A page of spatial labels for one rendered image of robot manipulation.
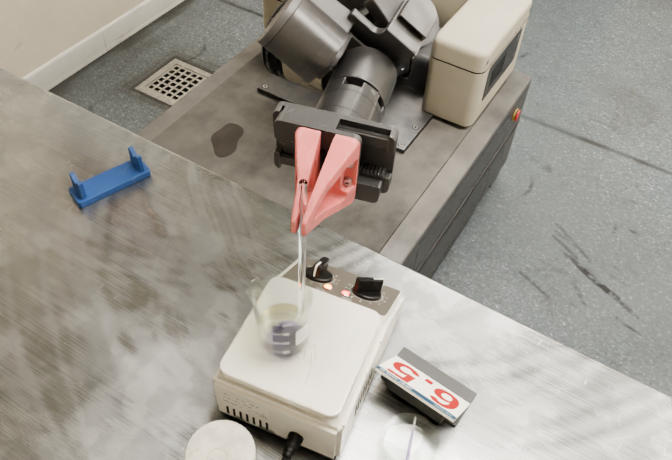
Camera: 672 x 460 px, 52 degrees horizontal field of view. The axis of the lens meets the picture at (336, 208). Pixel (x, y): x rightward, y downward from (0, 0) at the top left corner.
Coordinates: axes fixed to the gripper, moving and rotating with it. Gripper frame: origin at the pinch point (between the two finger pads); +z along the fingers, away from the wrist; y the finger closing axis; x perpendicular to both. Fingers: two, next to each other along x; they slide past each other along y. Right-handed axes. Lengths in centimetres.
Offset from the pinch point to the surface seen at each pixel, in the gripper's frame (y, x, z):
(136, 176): -29.3, 25.1, -21.3
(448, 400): 14.9, 23.6, -1.9
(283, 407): 0.4, 19.1, 5.8
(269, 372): -1.6, 17.0, 4.0
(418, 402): 12.1, 24.0, -1.0
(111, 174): -32.5, 25.1, -20.6
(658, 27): 70, 102, -221
